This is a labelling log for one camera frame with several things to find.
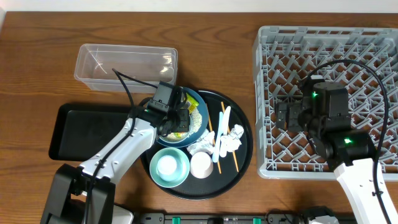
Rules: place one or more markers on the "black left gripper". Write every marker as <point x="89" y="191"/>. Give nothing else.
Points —
<point x="179" y="120"/>

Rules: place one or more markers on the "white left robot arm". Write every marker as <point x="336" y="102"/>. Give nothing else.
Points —
<point x="85" y="194"/>

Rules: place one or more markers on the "teal green bowl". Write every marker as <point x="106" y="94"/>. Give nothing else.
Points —
<point x="182" y="171"/>

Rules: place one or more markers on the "dark blue plate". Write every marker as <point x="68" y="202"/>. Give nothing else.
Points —
<point x="193" y="137"/>

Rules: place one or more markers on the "pink cup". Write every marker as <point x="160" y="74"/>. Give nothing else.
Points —
<point x="201" y="165"/>

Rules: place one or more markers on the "white napkin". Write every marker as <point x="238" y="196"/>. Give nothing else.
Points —
<point x="231" y="141"/>
<point x="203" y="144"/>

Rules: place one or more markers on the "right wooden chopstick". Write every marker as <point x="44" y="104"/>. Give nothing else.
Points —
<point x="228" y="131"/>

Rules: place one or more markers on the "yellow snack wrapper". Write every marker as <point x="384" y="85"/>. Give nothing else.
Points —
<point x="191" y="103"/>

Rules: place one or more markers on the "grey dishwasher rack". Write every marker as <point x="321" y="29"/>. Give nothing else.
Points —
<point x="283" y="55"/>

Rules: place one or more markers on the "clear plastic waste bin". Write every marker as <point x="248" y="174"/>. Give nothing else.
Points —
<point x="147" y="66"/>

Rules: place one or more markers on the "black rail with green clips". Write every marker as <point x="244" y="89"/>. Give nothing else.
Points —
<point x="269" y="218"/>

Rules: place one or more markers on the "light blue cup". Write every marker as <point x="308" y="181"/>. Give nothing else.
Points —
<point x="167" y="168"/>

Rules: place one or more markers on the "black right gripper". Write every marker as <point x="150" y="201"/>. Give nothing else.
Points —
<point x="293" y="111"/>

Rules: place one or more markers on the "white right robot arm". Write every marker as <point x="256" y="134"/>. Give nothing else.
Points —
<point x="351" y="156"/>

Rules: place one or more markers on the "light blue small bowl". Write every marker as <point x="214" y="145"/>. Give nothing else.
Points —
<point x="174" y="138"/>

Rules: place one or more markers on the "black rectangular tray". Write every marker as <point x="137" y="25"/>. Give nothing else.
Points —
<point x="83" y="129"/>

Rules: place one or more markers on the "round black serving tray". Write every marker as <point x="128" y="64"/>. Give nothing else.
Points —
<point x="217" y="184"/>

